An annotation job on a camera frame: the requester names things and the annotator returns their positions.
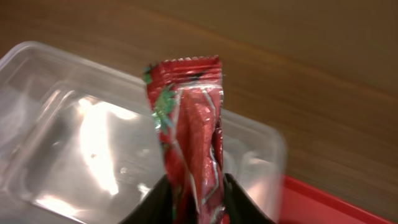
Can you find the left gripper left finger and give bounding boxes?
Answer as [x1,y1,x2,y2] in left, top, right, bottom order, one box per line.
[120,175,173,224]

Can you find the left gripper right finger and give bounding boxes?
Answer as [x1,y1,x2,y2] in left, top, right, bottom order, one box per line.
[223,174,275,224]

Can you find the red snack wrapper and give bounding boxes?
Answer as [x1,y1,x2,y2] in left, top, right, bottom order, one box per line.
[144,56,230,223]

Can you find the red serving tray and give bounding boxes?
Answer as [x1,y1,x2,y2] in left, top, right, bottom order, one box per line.
[278,176,393,224]

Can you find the clear plastic bin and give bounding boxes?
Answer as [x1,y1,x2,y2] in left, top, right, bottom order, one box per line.
[1,42,285,223]

